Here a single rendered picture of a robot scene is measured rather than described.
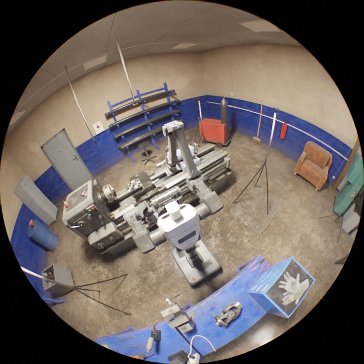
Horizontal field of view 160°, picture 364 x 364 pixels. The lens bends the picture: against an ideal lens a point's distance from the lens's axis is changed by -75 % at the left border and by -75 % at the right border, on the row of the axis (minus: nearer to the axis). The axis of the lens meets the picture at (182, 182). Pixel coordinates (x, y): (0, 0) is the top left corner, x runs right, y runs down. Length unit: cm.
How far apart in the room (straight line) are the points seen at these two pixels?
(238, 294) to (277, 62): 476
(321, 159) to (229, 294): 362
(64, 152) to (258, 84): 653
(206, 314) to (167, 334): 43
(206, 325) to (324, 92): 465
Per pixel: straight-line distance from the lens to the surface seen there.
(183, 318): 117
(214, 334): 146
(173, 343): 153
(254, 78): 471
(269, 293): 106
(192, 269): 197
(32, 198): 498
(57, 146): 498
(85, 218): 191
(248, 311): 144
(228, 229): 242
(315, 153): 399
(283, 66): 435
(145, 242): 71
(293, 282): 113
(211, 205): 74
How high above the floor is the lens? 220
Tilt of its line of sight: 44 degrees down
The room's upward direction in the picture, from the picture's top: 13 degrees counter-clockwise
